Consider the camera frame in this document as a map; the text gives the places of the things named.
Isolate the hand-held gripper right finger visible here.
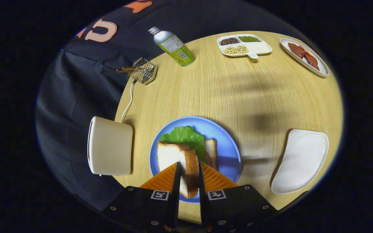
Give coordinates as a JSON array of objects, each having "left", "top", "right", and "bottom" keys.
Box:
[{"left": 198, "top": 162, "right": 279, "bottom": 232}]

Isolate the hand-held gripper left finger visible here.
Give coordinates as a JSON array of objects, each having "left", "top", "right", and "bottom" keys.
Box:
[{"left": 104, "top": 162, "right": 182, "bottom": 232}]

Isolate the toasted bread slice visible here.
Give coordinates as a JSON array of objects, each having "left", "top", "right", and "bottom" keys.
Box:
[{"left": 157, "top": 141, "right": 200, "bottom": 199}]

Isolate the green lettuce leaf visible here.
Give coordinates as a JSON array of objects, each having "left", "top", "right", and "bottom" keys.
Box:
[{"left": 160, "top": 126, "right": 206, "bottom": 164}]

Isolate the white bread slice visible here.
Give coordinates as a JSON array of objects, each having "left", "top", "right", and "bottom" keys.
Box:
[{"left": 204, "top": 139, "right": 219, "bottom": 171}]

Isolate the blue round plate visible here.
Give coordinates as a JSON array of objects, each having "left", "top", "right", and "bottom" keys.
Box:
[{"left": 149, "top": 116, "right": 242, "bottom": 204}]

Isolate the cream toaster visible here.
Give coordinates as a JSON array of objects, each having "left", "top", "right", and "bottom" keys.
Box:
[{"left": 87, "top": 116, "right": 134, "bottom": 177}]

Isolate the white curved plate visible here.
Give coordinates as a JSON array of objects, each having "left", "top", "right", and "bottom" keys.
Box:
[{"left": 271, "top": 129, "right": 329, "bottom": 195}]

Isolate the green label metal bottle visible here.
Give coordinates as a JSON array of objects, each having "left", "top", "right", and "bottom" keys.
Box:
[{"left": 148, "top": 27, "right": 196, "bottom": 67}]

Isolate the pile of yellow soybeans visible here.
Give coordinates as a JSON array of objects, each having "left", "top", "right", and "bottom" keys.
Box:
[{"left": 224, "top": 45, "right": 249, "bottom": 55}]

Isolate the pile of dark beans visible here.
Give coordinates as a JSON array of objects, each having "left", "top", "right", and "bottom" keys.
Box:
[{"left": 220, "top": 37, "right": 240, "bottom": 46}]

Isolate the white divided snack tray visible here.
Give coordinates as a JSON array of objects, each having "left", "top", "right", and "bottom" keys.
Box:
[{"left": 217, "top": 34, "right": 273, "bottom": 60}]

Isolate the brown meat piece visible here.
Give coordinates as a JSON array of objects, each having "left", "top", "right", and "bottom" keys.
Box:
[
  {"left": 288, "top": 42, "right": 307, "bottom": 59},
  {"left": 304, "top": 52, "right": 320, "bottom": 71}
]

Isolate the white oval meat plate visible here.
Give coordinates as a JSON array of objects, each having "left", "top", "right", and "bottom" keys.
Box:
[{"left": 279, "top": 38, "right": 330, "bottom": 78}]

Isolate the white power cable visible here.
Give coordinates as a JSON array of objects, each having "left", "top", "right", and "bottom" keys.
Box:
[{"left": 120, "top": 79, "right": 137, "bottom": 123}]

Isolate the metal wire basket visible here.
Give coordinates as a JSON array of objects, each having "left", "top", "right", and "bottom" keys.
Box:
[{"left": 128, "top": 57, "right": 158, "bottom": 85}]

